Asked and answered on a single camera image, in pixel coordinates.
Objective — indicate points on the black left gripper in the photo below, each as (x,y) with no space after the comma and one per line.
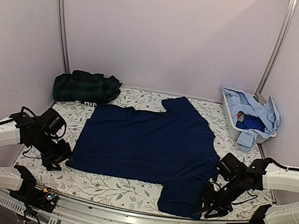
(65,152)

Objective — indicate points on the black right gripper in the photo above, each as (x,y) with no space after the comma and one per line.
(209,197)

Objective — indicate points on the navy blue t-shirt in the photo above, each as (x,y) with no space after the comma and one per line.
(174,149)

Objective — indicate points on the white plastic laundry basket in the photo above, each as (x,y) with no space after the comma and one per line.
(230,122)

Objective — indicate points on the floral patterned table cloth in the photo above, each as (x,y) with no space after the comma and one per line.
(132,194)

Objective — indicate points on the right robot arm white sleeves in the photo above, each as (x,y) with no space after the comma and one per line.
(263,174)

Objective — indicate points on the dark green plaid garment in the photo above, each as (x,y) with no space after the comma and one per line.
(86,87)

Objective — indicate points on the royal blue garment in basket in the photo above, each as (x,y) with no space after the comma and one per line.
(245,122)

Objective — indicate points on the light blue shirt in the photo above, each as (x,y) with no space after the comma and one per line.
(254,114)

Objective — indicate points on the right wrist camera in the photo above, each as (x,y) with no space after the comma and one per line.
(214,185)

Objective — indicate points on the left aluminium frame post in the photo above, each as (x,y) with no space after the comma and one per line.
(62,35)

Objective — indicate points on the aluminium frame post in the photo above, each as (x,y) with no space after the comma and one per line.
(284,29)
(62,35)

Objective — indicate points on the right aluminium frame post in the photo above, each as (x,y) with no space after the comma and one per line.
(284,29)

